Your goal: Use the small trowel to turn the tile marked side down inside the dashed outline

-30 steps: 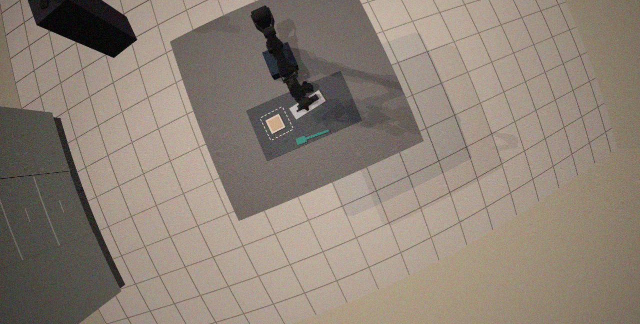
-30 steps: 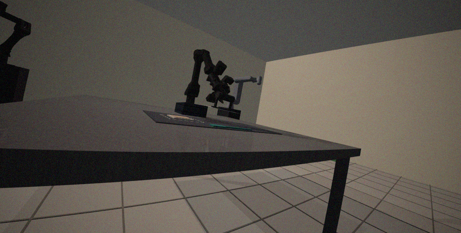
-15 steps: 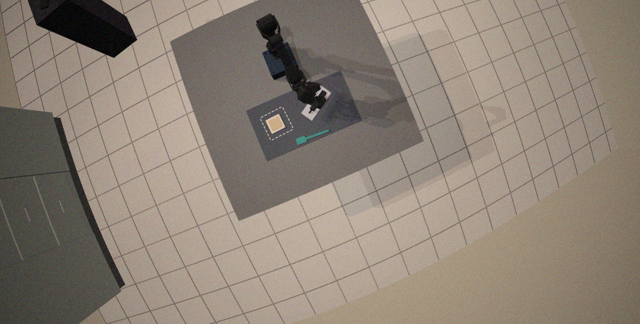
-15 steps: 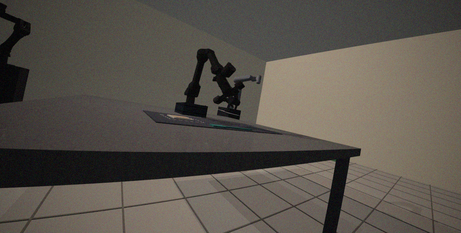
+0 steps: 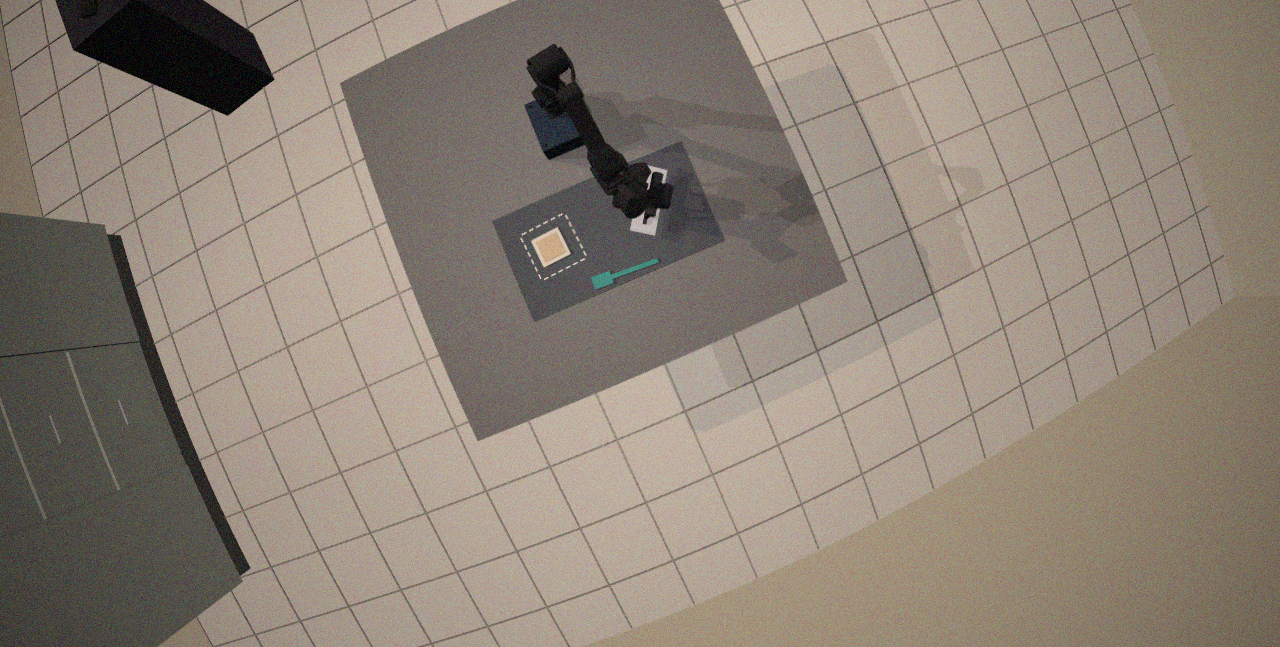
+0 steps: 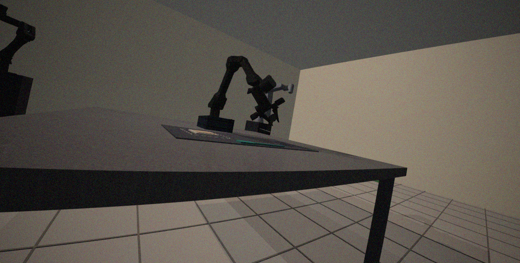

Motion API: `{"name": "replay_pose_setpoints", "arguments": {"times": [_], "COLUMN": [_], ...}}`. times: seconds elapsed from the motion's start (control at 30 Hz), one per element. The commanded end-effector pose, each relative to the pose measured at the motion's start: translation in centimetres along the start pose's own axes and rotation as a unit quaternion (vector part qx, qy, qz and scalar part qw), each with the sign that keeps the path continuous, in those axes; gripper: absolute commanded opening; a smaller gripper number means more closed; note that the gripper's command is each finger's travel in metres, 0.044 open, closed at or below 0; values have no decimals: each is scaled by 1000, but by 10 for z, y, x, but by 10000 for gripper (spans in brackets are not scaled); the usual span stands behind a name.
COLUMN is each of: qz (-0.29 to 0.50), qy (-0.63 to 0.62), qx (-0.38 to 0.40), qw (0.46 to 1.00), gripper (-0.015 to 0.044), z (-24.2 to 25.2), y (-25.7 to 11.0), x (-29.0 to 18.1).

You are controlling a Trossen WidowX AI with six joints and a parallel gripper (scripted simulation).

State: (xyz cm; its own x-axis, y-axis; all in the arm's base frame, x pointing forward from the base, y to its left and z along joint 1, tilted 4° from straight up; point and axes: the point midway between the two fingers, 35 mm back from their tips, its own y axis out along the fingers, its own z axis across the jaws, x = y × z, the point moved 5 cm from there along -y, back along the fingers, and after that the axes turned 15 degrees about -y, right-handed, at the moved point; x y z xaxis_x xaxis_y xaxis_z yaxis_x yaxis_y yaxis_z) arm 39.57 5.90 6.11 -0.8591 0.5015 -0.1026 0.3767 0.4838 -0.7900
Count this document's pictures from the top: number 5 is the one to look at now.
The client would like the cream square tile with dark centre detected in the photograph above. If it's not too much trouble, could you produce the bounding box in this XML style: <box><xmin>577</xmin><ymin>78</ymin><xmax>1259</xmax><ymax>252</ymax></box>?
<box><xmin>531</xmin><ymin>228</ymin><xmax>570</xmax><ymax>266</ymax></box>

